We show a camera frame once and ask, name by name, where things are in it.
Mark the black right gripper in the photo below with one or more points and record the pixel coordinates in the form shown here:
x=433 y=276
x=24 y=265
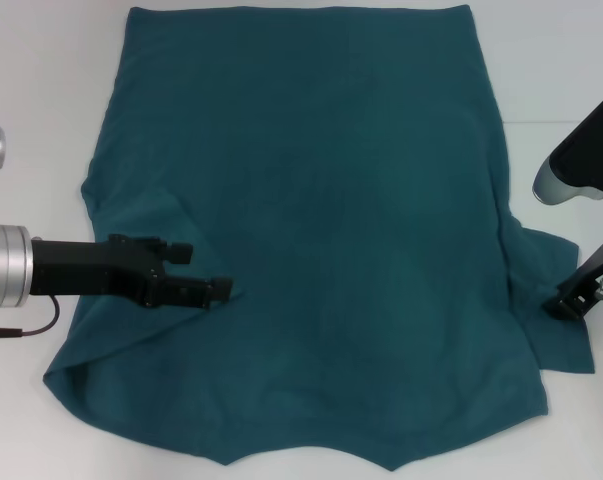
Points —
x=593 y=280

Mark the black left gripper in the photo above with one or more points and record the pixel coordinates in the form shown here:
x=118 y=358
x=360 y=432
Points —
x=91 y=270

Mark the teal blue t-shirt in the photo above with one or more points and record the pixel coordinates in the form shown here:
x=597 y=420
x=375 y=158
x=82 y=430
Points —
x=306 y=225

